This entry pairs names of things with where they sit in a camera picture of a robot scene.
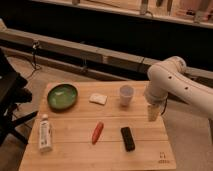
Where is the black cable on floor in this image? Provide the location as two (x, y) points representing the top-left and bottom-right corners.
(30, 40), (43, 72)

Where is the white sponge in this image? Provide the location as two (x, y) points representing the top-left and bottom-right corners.
(89, 93), (107, 105)

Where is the black rectangular remote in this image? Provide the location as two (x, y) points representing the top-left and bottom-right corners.
(121, 127), (135, 152)

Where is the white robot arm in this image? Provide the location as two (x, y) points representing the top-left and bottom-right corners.
(144, 56), (213, 120)

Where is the white tube bottle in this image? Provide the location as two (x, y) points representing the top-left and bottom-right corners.
(39, 114), (52, 152)

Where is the white paper cup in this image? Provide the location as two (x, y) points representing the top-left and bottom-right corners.
(119, 85), (134, 106)

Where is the black chair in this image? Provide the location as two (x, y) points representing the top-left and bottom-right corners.
(0, 48), (37, 146)

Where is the orange carrot toy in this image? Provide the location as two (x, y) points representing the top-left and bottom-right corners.
(92, 122), (104, 144)

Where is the green ceramic bowl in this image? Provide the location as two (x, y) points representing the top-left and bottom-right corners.
(47, 84), (78, 111)

